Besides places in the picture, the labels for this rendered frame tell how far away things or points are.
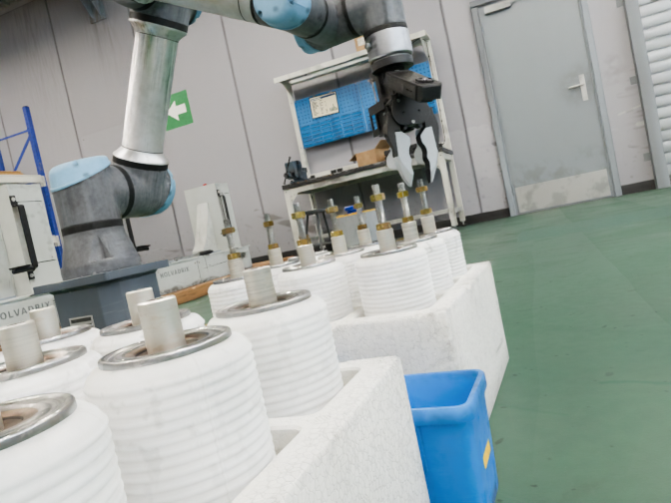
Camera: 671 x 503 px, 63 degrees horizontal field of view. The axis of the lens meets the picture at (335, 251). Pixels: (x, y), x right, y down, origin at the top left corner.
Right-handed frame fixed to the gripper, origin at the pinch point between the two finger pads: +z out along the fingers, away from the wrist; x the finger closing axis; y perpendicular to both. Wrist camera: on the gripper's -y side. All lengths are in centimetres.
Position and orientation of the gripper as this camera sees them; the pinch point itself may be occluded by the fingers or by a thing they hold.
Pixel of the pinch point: (421, 176)
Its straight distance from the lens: 94.0
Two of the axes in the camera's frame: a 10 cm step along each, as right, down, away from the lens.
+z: 2.1, 9.8, 0.5
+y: -3.8, 0.3, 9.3
